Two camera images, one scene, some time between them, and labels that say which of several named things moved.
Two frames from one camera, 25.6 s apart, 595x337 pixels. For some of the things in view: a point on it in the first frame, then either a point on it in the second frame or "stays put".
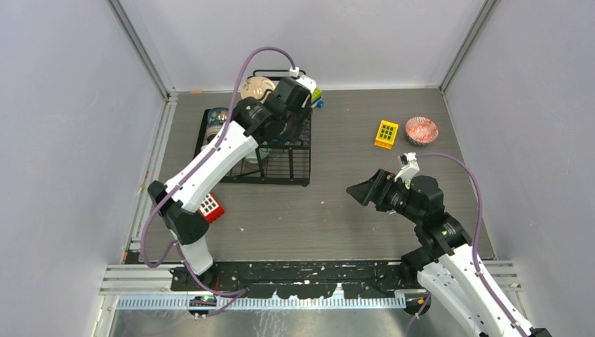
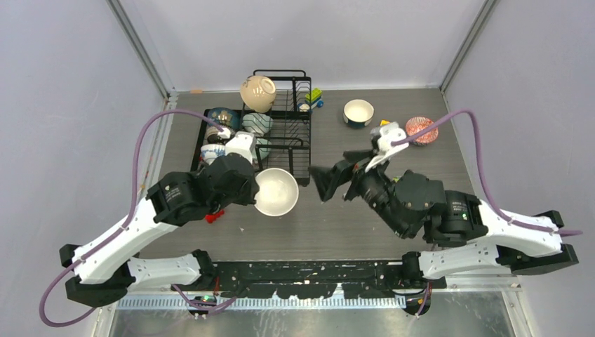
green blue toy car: [316, 97] stays put
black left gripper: [294, 133] to [248, 197]
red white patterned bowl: [421, 130] stays put
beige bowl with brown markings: [257, 87] stays put
